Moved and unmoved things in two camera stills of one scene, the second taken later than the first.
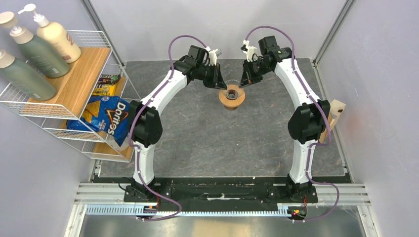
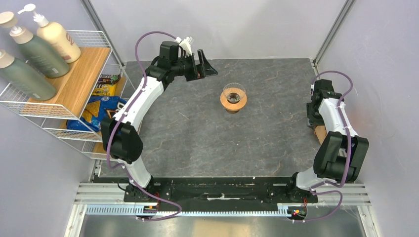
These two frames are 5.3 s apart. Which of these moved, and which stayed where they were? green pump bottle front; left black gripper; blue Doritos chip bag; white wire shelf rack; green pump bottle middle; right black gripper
Moved: left black gripper; right black gripper
Stayed: green pump bottle front; blue Doritos chip bag; green pump bottle middle; white wire shelf rack
